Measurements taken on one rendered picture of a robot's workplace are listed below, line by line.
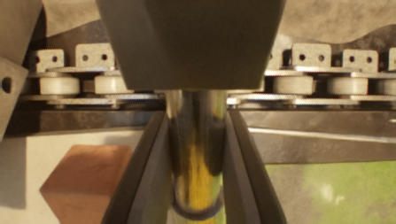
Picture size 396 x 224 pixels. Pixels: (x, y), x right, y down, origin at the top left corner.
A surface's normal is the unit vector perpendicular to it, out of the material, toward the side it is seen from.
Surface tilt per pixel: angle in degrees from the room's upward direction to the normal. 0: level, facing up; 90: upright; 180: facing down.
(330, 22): 16
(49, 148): 0
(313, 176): 0
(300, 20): 20
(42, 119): 0
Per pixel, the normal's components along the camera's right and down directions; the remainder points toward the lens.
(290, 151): -0.01, 0.10
